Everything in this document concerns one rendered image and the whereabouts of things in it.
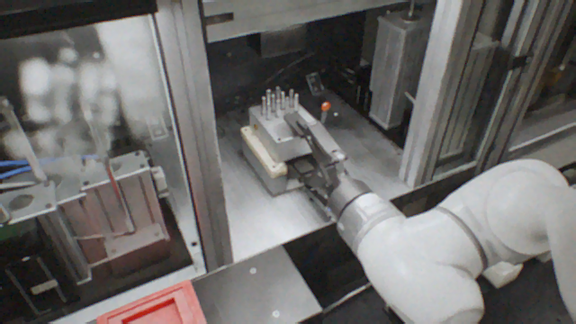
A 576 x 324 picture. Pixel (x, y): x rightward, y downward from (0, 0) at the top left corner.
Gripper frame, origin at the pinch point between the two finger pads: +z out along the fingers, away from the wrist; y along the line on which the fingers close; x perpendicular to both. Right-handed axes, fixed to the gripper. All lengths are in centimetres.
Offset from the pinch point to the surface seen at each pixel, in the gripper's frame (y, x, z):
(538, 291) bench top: -32, -41, -33
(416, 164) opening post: -3.3, -18.5, -12.7
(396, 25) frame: 15.4, -24.7, 5.7
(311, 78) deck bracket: -6.3, -20.2, 29.0
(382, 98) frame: -1.1, -24.7, 6.0
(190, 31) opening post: 30.2, 19.9, -13.4
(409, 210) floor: -100, -85, 42
